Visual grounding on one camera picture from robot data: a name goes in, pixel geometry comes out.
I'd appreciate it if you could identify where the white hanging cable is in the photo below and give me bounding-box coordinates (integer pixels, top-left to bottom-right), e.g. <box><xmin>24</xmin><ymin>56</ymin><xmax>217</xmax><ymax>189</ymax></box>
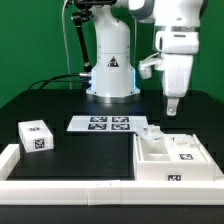
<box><xmin>61</xmin><ymin>0</ymin><xmax>74</xmax><ymax>90</ymax></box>

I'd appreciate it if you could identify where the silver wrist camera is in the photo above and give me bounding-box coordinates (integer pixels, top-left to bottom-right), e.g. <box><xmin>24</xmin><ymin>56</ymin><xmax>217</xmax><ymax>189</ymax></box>
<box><xmin>138</xmin><ymin>53</ymin><xmax>164</xmax><ymax>79</ymax></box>

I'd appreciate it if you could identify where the white marker plate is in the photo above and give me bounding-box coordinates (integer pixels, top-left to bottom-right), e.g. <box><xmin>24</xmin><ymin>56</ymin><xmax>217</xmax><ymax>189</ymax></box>
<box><xmin>67</xmin><ymin>116</ymin><xmax>148</xmax><ymax>132</ymax></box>

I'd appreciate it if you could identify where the white U-shaped fence frame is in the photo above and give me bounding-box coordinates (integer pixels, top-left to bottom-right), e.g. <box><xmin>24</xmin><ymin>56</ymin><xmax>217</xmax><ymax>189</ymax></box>
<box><xmin>0</xmin><ymin>144</ymin><xmax>224</xmax><ymax>205</ymax></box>

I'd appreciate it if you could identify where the white cabinet body box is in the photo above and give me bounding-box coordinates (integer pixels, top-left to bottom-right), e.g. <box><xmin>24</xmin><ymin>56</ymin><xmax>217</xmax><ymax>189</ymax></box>
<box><xmin>133</xmin><ymin>135</ymin><xmax>215</xmax><ymax>181</ymax></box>

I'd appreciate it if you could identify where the white cabinet top block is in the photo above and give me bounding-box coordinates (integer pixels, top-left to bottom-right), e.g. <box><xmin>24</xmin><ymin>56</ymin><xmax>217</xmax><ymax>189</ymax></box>
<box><xmin>18</xmin><ymin>120</ymin><xmax>54</xmax><ymax>153</ymax></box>

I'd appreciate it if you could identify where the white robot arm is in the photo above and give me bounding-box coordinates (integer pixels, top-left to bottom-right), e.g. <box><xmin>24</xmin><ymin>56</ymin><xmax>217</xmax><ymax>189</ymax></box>
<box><xmin>87</xmin><ymin>0</ymin><xmax>208</xmax><ymax>116</ymax></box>

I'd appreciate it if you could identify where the white cabinet door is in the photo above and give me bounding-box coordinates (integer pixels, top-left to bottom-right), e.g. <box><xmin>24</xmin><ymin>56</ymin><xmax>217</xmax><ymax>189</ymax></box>
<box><xmin>136</xmin><ymin>125</ymin><xmax>164</xmax><ymax>140</ymax></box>
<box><xmin>163</xmin><ymin>134</ymin><xmax>207</xmax><ymax>162</ymax></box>

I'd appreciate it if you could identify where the black cable bundle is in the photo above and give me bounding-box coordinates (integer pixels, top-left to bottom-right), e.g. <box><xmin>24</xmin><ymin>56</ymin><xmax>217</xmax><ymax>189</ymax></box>
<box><xmin>27</xmin><ymin>73</ymin><xmax>92</xmax><ymax>91</ymax></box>

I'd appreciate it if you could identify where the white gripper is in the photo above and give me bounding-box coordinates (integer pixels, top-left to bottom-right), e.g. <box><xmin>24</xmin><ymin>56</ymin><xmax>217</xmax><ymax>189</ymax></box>
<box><xmin>155</xmin><ymin>31</ymin><xmax>199</xmax><ymax>116</ymax></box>

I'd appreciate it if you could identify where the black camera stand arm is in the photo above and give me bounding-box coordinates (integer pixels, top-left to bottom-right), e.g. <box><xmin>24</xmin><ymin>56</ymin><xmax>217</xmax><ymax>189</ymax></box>
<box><xmin>71</xmin><ymin>0</ymin><xmax>117</xmax><ymax>73</ymax></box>

